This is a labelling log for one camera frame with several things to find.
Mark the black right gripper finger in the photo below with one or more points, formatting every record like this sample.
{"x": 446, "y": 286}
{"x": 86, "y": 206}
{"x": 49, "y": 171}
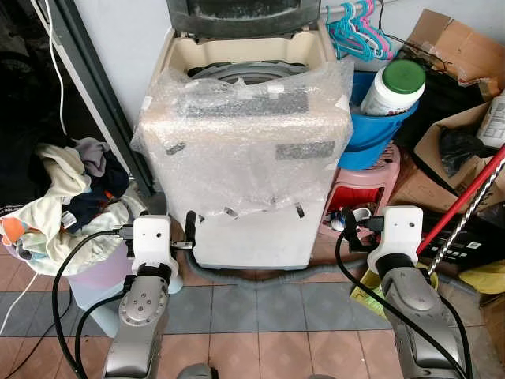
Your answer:
{"x": 359, "y": 219}

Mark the pink plastic stool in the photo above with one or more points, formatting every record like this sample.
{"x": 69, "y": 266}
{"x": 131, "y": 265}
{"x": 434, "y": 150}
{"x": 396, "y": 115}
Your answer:
{"x": 367, "y": 185}

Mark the white detergent bottle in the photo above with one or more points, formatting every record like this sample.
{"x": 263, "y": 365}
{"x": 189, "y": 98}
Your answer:
{"x": 493, "y": 122}

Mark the cream fabric garment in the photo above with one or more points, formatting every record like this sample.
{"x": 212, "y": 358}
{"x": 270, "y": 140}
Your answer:
{"x": 47, "y": 225}

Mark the lavender plastic laundry basket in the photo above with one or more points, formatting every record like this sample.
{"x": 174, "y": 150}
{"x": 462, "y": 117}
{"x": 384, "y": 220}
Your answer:
{"x": 95, "y": 288}

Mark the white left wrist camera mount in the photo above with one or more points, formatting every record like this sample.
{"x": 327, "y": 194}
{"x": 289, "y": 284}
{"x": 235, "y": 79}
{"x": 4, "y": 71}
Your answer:
{"x": 154, "y": 241}

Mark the teal plastic clothes hangers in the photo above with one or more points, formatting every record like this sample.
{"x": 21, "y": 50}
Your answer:
{"x": 344, "y": 35}

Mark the dark metal door frame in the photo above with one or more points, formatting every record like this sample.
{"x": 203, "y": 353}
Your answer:
{"x": 95, "y": 87}

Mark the open brown cardboard box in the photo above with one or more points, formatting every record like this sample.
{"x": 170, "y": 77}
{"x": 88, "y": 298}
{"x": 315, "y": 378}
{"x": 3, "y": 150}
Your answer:
{"x": 461, "y": 51}

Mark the dark navy garment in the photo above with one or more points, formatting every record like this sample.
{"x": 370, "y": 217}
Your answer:
{"x": 91, "y": 207}

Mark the pale blue plastic bottle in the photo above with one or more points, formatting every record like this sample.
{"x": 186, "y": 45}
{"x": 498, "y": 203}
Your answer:
{"x": 175, "y": 280}

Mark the pink plastic clothes hangers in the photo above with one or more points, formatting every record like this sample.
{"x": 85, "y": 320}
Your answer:
{"x": 377, "y": 31}

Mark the blue plastic bucket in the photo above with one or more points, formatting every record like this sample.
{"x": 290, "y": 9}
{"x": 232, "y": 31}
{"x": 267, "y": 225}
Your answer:
{"x": 371, "y": 134}

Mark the black printed carton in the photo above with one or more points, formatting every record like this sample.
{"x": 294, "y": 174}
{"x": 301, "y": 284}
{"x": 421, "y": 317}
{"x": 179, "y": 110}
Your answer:
{"x": 473, "y": 241}

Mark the cardboard box with black bag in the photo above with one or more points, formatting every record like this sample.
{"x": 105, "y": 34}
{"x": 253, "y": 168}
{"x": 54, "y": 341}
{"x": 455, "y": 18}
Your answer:
{"x": 430, "y": 150}

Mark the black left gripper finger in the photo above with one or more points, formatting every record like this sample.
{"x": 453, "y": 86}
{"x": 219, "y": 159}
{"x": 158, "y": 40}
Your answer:
{"x": 190, "y": 227}

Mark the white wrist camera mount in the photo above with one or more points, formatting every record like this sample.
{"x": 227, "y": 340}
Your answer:
{"x": 398, "y": 233}
{"x": 154, "y": 241}

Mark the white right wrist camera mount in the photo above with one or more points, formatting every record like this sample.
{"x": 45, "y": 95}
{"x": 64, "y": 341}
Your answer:
{"x": 398, "y": 233}

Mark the grey robot leg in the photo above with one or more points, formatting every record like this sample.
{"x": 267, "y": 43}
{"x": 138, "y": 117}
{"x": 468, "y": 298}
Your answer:
{"x": 197, "y": 371}

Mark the grey garment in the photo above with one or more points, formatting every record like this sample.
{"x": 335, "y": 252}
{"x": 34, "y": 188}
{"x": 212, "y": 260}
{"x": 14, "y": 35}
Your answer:
{"x": 93, "y": 156}

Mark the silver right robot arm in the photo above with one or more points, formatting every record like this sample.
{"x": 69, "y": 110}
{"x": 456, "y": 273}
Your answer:
{"x": 414, "y": 308}

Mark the white jar with green lid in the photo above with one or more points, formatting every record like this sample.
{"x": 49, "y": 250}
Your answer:
{"x": 392, "y": 91}

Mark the clear bubble wrap sheet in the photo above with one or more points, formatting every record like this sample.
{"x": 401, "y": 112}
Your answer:
{"x": 237, "y": 158}

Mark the dark grey washer lid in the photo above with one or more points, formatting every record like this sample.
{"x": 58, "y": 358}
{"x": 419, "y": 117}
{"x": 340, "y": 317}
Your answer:
{"x": 237, "y": 16}

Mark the beige top-load washing machine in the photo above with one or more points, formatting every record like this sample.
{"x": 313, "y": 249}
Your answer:
{"x": 252, "y": 237}

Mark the yellow cloth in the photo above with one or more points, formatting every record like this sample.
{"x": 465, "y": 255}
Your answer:
{"x": 485, "y": 278}

